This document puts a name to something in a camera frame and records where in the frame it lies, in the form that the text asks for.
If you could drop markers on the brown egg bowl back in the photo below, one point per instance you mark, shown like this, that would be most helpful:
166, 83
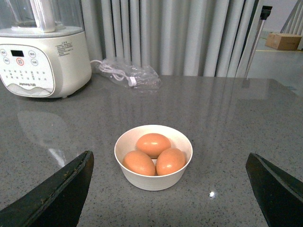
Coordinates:
153, 144

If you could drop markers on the brown egg bowl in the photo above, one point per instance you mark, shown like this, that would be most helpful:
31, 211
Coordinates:
170, 161
139, 162
153, 144

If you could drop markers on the brown egg bowl left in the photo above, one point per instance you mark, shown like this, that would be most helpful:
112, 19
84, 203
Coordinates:
139, 162

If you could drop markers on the clear plastic bag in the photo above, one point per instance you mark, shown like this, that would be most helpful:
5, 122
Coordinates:
126, 74

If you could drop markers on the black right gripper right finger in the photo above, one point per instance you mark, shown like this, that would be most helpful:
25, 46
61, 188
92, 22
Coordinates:
279, 195

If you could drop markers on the white Joyoung blender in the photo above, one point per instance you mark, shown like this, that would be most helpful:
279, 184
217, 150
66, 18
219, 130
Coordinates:
43, 49

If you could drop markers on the metal stand pole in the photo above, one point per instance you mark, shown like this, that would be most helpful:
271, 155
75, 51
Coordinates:
265, 13

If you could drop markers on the cardboard box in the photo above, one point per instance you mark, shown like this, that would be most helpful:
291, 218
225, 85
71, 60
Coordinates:
282, 41

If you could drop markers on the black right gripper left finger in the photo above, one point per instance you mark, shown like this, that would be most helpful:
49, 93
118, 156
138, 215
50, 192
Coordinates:
56, 202

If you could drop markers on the grey curtain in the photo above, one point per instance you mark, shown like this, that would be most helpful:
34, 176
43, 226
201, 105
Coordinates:
211, 38

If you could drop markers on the brown egg bowl right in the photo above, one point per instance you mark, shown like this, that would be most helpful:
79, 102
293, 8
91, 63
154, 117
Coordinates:
170, 161

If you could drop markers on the white round bowl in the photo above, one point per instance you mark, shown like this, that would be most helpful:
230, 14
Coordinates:
127, 142

